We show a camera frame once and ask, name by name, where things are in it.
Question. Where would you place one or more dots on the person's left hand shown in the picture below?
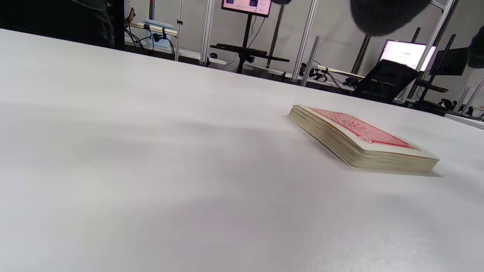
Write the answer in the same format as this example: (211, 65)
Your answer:
(382, 17)

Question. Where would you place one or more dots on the deck of red-backed cards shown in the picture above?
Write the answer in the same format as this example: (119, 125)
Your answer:
(359, 128)

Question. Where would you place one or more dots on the bright white screen monitor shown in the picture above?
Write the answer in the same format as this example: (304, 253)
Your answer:
(408, 54)

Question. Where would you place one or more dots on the dark grey office chair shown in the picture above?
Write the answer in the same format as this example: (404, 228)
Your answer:
(385, 81)

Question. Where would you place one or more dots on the beige power strip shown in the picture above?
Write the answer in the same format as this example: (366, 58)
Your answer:
(151, 28)
(340, 71)

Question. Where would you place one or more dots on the dark switched-off monitor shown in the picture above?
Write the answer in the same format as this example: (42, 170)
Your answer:
(450, 62)

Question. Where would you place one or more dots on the black monitor stand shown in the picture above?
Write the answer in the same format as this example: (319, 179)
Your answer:
(247, 37)

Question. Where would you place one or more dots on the black framed monitor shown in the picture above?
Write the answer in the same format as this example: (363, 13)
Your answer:
(245, 6)

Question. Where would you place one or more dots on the light blue storage box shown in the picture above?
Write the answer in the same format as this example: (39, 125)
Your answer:
(159, 39)

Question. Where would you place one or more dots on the black mesh office chair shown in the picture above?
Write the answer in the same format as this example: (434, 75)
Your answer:
(56, 19)

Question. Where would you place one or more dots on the aluminium frame post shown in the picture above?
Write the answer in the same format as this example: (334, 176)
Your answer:
(305, 37)
(208, 30)
(312, 56)
(179, 30)
(441, 22)

